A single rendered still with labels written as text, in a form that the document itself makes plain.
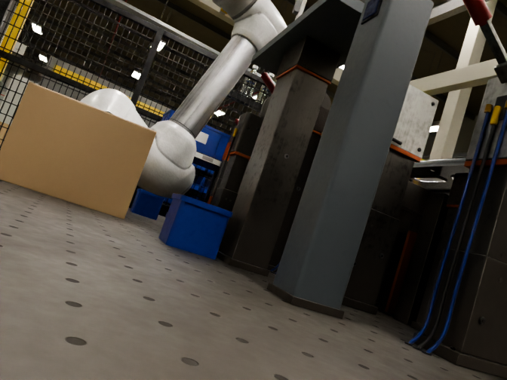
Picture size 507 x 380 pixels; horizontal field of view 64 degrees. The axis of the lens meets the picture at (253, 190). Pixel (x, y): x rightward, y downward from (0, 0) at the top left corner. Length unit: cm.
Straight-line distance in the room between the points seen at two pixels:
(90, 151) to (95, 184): 8
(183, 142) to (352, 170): 79
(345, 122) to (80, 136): 66
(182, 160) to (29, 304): 105
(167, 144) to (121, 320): 102
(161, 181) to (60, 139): 33
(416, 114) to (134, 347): 69
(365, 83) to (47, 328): 46
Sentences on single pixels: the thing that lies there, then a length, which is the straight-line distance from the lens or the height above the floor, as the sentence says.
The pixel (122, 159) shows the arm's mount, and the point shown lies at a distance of 102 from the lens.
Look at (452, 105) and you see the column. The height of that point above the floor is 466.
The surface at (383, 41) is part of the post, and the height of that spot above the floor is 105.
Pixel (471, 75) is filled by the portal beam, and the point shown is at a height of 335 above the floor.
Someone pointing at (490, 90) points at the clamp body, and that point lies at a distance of 63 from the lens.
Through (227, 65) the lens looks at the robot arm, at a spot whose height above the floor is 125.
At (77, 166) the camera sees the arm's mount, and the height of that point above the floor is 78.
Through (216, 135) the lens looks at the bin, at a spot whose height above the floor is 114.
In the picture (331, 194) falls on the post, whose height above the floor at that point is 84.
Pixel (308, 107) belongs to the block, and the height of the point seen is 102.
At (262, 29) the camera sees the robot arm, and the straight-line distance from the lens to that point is 143.
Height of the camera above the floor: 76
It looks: 6 degrees up
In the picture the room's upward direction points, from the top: 19 degrees clockwise
